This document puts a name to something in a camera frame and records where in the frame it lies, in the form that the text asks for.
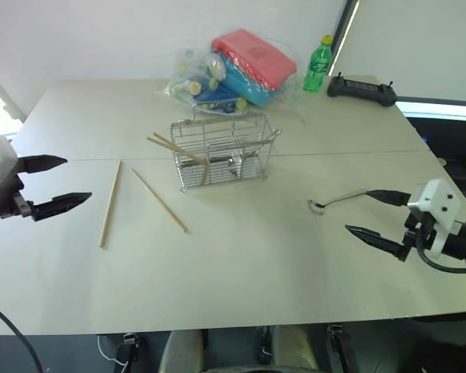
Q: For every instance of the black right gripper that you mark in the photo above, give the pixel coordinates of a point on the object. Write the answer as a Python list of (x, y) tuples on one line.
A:
[(417, 233)]

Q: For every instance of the green plastic bottle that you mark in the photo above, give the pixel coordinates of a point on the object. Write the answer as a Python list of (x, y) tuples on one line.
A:
[(316, 70)]

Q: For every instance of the dark blue flat packet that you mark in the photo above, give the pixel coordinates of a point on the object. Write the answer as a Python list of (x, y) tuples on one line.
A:
[(213, 97)]

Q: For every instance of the beige rounded shape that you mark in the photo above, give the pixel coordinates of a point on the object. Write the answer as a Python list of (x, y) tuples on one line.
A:
[(180, 351), (295, 347)]

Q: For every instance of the wooden chopstick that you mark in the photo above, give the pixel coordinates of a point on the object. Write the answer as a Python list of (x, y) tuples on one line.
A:
[(159, 200), (167, 146), (110, 204), (171, 143)]

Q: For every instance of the metal spoon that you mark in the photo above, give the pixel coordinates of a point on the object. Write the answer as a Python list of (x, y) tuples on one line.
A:
[(262, 144), (315, 206)]

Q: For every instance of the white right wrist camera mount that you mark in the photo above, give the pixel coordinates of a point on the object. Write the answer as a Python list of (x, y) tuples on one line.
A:
[(440, 204)]

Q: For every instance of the black window frame post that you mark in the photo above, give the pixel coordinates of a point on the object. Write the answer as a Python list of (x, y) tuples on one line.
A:
[(343, 35)]

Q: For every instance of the black remote controller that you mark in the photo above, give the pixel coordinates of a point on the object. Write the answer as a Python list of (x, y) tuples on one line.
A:
[(359, 90)]

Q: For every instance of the clear plastic bag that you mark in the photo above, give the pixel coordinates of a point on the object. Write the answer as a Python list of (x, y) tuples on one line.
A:
[(291, 97)]

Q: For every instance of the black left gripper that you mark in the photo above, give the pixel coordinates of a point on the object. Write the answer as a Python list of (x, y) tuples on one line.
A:
[(13, 204)]

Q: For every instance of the black table bracket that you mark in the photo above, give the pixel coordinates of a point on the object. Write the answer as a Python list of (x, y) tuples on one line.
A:
[(263, 344), (339, 344), (127, 347)]

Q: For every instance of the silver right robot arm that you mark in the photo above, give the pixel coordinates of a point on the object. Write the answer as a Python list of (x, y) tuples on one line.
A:
[(464, 241)]

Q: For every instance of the light blue plastic lunch box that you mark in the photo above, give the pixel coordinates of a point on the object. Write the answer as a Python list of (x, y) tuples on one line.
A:
[(244, 87)]

